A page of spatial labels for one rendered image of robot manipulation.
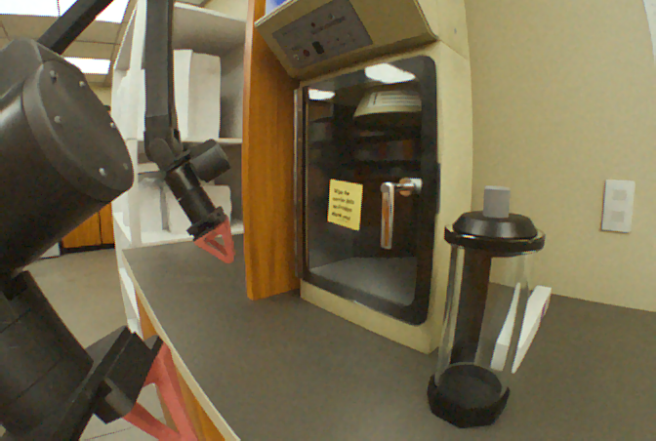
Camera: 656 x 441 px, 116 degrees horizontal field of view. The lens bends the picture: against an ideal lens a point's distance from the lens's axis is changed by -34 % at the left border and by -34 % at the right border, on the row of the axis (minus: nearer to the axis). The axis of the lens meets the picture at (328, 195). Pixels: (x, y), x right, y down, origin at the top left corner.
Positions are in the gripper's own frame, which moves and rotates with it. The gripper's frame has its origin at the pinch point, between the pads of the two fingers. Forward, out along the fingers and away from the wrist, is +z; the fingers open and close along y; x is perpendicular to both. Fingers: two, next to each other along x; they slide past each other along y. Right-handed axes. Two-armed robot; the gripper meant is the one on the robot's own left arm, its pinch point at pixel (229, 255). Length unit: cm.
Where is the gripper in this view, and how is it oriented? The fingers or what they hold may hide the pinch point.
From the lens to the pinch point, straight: 63.6
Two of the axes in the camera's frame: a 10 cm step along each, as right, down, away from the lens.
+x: -8.4, 5.2, -1.5
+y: -2.3, -0.9, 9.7
